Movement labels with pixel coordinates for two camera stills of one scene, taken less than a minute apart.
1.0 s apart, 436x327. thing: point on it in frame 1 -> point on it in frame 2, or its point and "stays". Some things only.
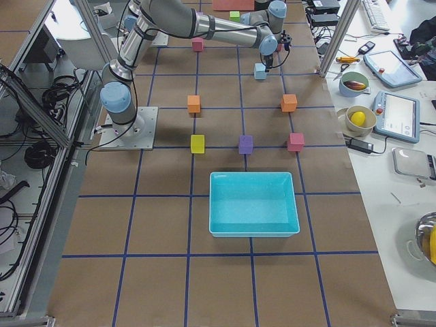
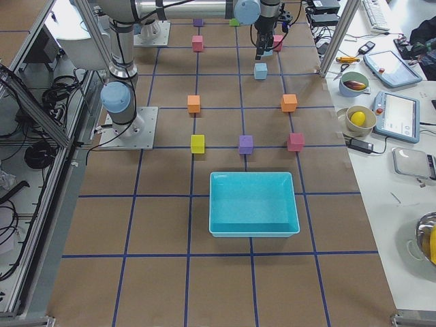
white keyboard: [377, 15] stays
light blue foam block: [259, 71] stays
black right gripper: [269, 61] -> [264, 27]
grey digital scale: [414, 163] stays
